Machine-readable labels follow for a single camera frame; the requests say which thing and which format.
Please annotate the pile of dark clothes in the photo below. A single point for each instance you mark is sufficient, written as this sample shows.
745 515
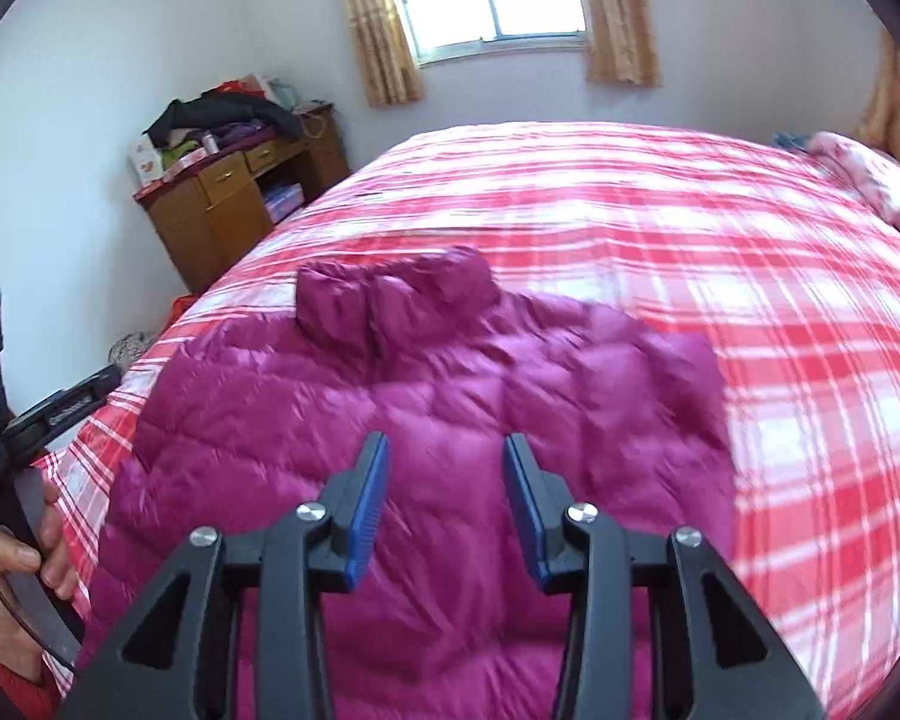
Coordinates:
210 116

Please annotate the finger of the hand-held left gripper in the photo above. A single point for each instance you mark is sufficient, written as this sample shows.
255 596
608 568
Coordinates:
67 409

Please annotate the pink floral pillow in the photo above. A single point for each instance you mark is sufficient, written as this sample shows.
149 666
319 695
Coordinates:
870 172

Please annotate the person's left hand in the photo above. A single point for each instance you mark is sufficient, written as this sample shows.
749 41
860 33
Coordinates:
16 559

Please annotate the beige patterned curtain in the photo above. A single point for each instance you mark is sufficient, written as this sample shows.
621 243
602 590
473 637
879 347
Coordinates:
621 15
375 22
896 109

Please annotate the wooden desk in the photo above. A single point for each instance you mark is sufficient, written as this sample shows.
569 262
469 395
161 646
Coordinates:
195 225

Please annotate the grey patterned cloth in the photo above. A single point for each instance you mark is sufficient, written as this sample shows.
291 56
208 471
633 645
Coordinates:
129 351

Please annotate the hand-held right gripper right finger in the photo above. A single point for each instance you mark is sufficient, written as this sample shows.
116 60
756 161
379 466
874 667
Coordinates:
522 514

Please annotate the magenta puffer jacket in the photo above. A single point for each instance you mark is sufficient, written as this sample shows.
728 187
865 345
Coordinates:
435 390

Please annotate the red plaid bed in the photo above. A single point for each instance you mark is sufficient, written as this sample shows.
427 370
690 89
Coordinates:
757 255

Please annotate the white patterned box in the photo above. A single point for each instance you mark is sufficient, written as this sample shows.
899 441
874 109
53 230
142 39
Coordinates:
146 161

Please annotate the small blue cloth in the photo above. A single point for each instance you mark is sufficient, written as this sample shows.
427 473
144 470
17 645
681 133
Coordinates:
791 140

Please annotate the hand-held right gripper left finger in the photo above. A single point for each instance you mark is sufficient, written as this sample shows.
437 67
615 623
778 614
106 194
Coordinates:
367 514

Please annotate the red bag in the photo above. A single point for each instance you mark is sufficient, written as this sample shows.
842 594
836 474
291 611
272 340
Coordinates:
241 86

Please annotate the stack of blue packets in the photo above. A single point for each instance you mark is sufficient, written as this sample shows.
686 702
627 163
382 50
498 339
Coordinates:
283 202

